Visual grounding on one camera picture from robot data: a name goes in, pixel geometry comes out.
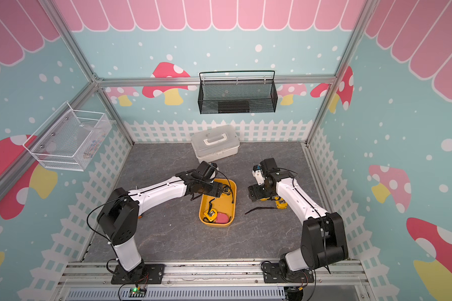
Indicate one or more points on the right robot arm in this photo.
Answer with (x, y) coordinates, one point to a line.
(323, 238)

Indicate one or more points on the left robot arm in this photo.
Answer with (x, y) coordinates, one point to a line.
(118, 217)

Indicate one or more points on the green lit circuit board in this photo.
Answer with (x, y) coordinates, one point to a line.
(137, 292)

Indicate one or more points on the black mesh wall basket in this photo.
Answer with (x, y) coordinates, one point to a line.
(237, 92)

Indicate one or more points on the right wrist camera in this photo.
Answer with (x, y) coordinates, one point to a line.
(258, 174)

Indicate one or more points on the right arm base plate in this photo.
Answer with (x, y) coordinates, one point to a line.
(280, 273)

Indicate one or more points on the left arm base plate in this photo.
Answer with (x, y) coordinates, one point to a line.
(142, 274)

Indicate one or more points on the pink object in bin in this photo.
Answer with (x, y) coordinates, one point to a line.
(222, 218)

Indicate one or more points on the aluminium mounting rail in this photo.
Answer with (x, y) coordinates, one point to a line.
(194, 273)

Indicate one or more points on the yellow plastic storage bin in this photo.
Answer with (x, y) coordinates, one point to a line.
(224, 204)

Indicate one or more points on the white wire wall basket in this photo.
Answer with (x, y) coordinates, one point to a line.
(69, 138)

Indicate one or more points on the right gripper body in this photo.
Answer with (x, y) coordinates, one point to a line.
(260, 191)

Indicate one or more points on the grey slotted cable duct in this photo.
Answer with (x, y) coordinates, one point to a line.
(180, 293)

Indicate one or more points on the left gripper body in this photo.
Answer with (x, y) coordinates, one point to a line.
(211, 189)

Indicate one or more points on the white plastic lidded case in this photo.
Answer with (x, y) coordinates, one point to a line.
(214, 144)

